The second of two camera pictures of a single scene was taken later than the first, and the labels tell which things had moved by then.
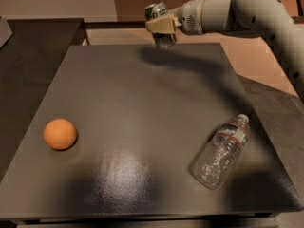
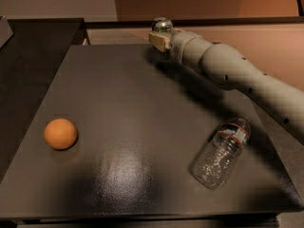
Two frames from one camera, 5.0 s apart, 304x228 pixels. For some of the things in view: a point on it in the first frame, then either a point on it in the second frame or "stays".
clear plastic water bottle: (218, 157) stays
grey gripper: (189, 17) -> (176, 46)
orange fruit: (60, 134) stays
